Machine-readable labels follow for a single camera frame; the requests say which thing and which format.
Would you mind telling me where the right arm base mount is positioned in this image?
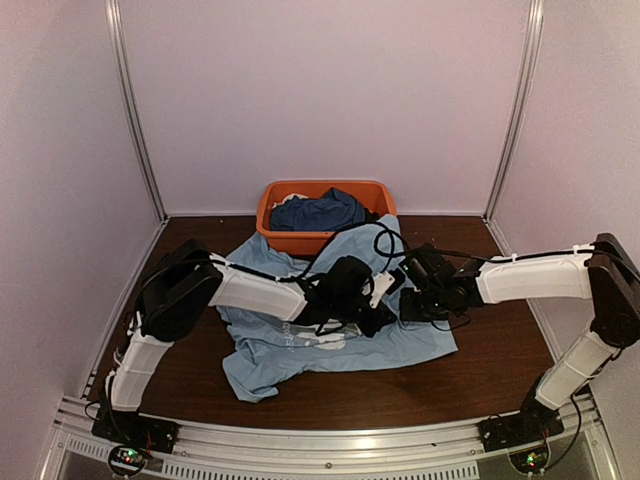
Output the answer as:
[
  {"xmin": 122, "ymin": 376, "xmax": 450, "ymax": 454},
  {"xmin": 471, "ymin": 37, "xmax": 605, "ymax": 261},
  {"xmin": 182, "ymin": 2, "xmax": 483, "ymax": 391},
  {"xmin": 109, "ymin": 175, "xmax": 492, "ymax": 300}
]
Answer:
[{"xmin": 478, "ymin": 412, "xmax": 565, "ymax": 452}]

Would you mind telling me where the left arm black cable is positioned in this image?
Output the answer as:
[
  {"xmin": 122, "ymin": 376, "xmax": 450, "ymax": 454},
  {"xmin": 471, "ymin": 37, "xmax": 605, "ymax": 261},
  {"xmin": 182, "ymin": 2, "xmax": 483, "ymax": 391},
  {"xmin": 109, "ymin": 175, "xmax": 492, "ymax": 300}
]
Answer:
[{"xmin": 279, "ymin": 221, "xmax": 401, "ymax": 291}]

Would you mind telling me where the aluminium front rail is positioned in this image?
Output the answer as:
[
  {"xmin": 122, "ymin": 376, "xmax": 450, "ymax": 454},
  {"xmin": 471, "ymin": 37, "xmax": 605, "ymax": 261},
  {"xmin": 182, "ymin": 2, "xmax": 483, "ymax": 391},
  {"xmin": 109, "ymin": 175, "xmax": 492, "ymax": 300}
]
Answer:
[{"xmin": 36, "ymin": 394, "xmax": 622, "ymax": 479}]

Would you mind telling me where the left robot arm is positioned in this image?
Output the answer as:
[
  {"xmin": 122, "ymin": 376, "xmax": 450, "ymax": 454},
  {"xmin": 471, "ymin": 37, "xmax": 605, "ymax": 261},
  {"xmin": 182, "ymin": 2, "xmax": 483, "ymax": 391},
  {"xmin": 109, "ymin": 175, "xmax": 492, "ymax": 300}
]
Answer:
[{"xmin": 98, "ymin": 240, "xmax": 404, "ymax": 444}]

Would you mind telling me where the left aluminium corner post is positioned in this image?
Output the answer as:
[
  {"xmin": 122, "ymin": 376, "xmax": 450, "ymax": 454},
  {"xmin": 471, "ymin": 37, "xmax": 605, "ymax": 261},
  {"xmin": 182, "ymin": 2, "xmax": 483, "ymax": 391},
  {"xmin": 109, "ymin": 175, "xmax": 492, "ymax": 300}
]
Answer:
[{"xmin": 105, "ymin": 0, "xmax": 168, "ymax": 223}]

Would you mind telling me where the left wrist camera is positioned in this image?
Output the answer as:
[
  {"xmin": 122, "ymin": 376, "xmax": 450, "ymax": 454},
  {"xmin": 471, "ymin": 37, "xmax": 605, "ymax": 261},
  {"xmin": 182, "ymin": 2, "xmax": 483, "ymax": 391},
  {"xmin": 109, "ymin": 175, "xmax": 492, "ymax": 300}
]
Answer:
[{"xmin": 367, "ymin": 269, "xmax": 405, "ymax": 309}]

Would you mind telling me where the orange plastic basin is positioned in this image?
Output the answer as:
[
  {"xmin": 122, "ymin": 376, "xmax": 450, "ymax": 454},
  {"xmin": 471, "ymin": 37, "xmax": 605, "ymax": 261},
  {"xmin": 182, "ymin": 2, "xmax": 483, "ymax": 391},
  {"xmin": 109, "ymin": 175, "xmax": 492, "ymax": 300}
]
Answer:
[{"xmin": 256, "ymin": 180, "xmax": 397, "ymax": 256}]

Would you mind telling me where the aluminium corner post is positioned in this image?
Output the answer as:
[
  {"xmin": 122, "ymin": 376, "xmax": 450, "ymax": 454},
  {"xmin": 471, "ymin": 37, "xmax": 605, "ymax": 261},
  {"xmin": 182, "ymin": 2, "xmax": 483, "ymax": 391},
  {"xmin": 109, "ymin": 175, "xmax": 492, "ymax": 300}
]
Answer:
[
  {"xmin": 483, "ymin": 0, "xmax": 545, "ymax": 223},
  {"xmin": 105, "ymin": 0, "xmax": 168, "ymax": 223}
]

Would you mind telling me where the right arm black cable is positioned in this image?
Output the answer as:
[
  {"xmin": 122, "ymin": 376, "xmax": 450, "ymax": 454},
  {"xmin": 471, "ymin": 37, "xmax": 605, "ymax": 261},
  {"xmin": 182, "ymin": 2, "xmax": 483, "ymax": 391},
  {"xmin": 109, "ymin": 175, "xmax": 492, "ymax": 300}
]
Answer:
[{"xmin": 372, "ymin": 227, "xmax": 491, "ymax": 266}]

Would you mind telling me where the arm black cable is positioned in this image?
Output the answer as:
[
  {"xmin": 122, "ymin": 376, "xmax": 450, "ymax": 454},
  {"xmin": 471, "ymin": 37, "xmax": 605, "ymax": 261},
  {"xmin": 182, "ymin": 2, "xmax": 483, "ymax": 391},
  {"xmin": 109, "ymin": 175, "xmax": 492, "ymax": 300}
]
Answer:
[
  {"xmin": 372, "ymin": 227, "xmax": 491, "ymax": 266},
  {"xmin": 279, "ymin": 221, "xmax": 401, "ymax": 291}
]

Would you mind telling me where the dark blue garment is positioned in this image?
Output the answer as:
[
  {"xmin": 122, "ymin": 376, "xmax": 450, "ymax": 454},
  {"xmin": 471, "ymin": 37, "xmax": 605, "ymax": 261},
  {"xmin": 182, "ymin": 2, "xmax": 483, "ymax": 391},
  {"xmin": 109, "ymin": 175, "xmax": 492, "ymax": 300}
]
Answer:
[{"xmin": 269, "ymin": 188, "xmax": 369, "ymax": 232}]

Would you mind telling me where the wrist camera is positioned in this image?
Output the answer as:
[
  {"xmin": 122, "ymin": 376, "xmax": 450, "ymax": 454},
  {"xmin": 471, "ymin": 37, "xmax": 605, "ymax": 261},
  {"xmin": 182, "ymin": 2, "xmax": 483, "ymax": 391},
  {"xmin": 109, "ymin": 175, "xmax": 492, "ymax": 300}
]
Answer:
[
  {"xmin": 400, "ymin": 243, "xmax": 456, "ymax": 291},
  {"xmin": 367, "ymin": 269, "xmax": 405, "ymax": 309}
]

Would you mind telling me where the light blue printed t-shirt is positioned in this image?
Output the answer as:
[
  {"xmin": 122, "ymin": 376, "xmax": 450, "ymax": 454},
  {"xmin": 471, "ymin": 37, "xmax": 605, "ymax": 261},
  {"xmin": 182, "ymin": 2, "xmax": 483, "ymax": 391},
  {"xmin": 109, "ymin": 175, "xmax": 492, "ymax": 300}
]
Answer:
[{"xmin": 218, "ymin": 215, "xmax": 458, "ymax": 403}]

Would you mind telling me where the right aluminium corner post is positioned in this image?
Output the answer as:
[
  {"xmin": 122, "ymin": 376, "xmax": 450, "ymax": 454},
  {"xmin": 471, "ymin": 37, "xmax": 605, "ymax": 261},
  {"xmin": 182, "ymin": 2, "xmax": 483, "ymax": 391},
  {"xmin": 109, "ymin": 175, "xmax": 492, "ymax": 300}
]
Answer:
[{"xmin": 483, "ymin": 0, "xmax": 545, "ymax": 223}]

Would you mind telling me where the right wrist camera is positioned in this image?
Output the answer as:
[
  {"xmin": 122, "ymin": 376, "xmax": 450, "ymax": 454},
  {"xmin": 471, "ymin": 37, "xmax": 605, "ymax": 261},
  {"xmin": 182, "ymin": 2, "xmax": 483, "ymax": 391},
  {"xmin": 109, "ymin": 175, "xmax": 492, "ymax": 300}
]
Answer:
[{"xmin": 400, "ymin": 243, "xmax": 456, "ymax": 291}]

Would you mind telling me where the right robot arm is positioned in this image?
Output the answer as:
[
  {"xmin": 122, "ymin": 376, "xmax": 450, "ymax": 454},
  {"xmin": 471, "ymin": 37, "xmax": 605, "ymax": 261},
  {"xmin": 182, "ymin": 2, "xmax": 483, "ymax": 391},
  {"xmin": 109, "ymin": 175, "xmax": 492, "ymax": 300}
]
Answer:
[{"xmin": 400, "ymin": 233, "xmax": 639, "ymax": 442}]

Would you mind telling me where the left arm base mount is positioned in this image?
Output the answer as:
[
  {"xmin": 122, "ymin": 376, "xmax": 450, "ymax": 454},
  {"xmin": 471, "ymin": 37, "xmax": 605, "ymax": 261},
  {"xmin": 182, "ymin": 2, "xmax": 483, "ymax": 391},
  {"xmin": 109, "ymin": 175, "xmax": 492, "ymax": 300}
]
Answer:
[{"xmin": 91, "ymin": 395, "xmax": 179, "ymax": 454}]

